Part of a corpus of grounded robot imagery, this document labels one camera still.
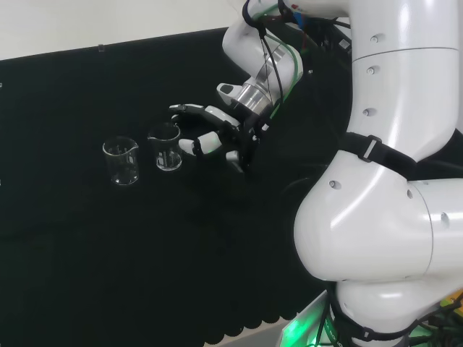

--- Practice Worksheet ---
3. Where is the clear glass beaker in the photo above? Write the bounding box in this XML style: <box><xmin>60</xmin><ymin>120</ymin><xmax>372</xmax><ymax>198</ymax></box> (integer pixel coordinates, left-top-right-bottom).
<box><xmin>147</xmin><ymin>122</ymin><xmax>183</xmax><ymax>171</ymax></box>
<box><xmin>102</xmin><ymin>136</ymin><xmax>140</xmax><ymax>187</ymax></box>

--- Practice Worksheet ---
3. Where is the black cloth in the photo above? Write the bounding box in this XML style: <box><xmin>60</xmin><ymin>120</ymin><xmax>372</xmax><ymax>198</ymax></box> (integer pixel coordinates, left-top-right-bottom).
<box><xmin>0</xmin><ymin>27</ymin><xmax>350</xmax><ymax>347</ymax></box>

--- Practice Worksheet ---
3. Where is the green cable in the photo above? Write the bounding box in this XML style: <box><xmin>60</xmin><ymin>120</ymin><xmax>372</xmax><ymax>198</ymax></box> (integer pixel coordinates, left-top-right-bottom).
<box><xmin>249</xmin><ymin>7</ymin><xmax>305</xmax><ymax>120</ymax></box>

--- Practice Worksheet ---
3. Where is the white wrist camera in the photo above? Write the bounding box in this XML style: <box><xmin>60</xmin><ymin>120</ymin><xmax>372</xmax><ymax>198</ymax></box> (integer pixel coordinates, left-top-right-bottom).
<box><xmin>216</xmin><ymin>82</ymin><xmax>242</xmax><ymax>106</ymax></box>

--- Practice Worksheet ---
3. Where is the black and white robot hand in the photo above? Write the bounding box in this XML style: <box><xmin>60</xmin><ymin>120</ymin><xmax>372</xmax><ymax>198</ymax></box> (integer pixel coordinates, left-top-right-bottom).
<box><xmin>169</xmin><ymin>103</ymin><xmax>271</xmax><ymax>175</ymax></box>

